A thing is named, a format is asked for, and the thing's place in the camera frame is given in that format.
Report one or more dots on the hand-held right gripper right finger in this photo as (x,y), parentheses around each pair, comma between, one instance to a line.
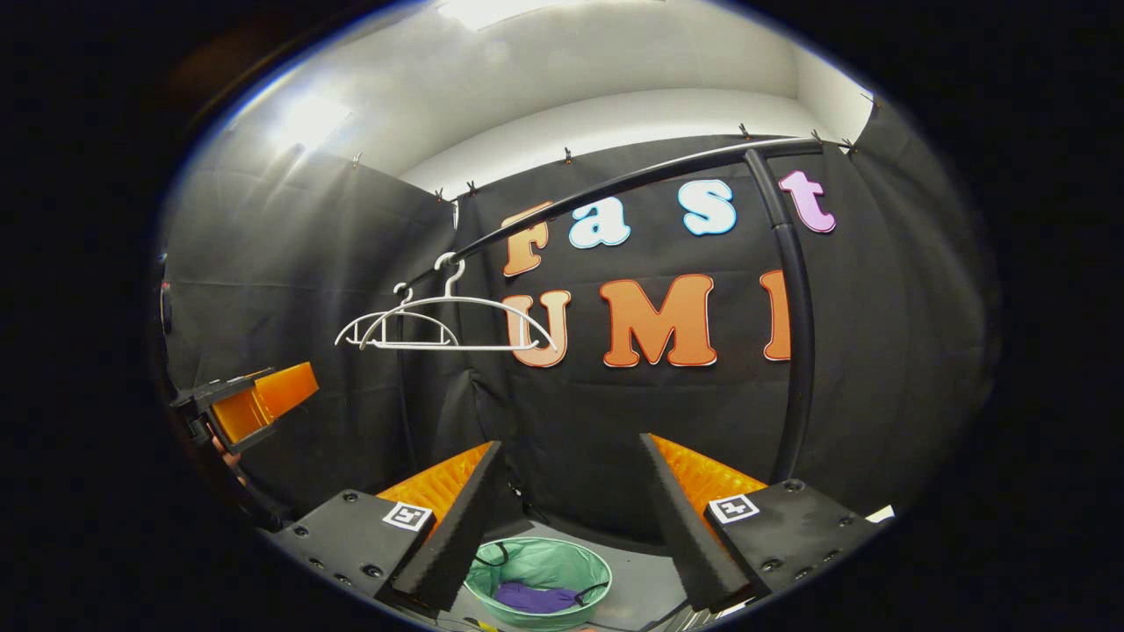
(680,527)

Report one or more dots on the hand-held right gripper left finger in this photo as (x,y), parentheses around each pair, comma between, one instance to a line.
(470,527)

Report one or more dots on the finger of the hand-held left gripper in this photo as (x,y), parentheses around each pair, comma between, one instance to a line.
(263,399)

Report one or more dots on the green mesh laundry hamper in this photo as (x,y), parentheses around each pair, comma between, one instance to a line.
(544,562)

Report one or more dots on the purple ribbed shirt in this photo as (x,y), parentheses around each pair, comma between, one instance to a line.
(536,599)

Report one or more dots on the white clothes hanger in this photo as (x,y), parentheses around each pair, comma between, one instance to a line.
(404,313)
(457,300)

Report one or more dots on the black clothes rack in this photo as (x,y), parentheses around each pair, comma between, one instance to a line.
(795,307)

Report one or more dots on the black backdrop cloth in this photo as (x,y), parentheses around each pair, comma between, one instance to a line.
(878,351)

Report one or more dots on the ceiling light panel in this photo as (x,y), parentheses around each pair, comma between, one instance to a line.
(307,121)

